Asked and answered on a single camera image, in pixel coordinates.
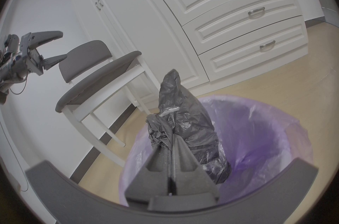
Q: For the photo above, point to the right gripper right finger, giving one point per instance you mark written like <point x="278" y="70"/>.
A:
<point x="201" y="186"/>

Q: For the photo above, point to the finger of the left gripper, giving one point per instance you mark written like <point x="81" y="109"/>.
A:
<point x="42" y="37"/>
<point x="53" y="61"/>

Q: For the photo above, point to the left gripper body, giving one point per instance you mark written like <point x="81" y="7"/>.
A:
<point x="14" y="69"/>

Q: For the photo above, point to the black plastic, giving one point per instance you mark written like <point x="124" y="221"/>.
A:
<point x="185" y="117"/>

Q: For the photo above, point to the purple plastic bag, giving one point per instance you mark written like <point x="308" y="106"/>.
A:
<point x="264" y="133"/>

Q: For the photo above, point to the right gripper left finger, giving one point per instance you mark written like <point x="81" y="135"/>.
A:
<point x="143" y="187"/>

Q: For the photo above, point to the white chair with grey seat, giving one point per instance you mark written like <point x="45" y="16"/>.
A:
<point x="100" y="77"/>

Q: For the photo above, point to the white trash bin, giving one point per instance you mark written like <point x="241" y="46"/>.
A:
<point x="254" y="122"/>

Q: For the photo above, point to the white wardrobe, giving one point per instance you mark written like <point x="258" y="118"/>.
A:
<point x="159" y="6"/>

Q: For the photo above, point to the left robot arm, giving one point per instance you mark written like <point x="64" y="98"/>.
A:
<point x="2" y="97"/>

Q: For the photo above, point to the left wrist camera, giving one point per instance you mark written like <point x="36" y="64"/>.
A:
<point x="12" y="43"/>

